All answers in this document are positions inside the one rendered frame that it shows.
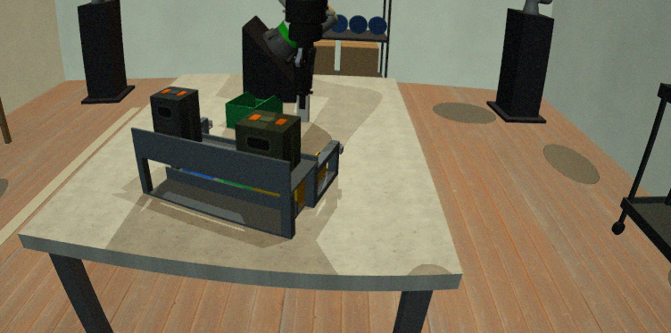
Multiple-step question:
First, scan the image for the green bin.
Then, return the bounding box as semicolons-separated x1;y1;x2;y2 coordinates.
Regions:
225;91;283;129

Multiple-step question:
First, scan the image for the yellow bin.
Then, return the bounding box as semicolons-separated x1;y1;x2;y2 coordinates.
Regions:
253;152;327;208

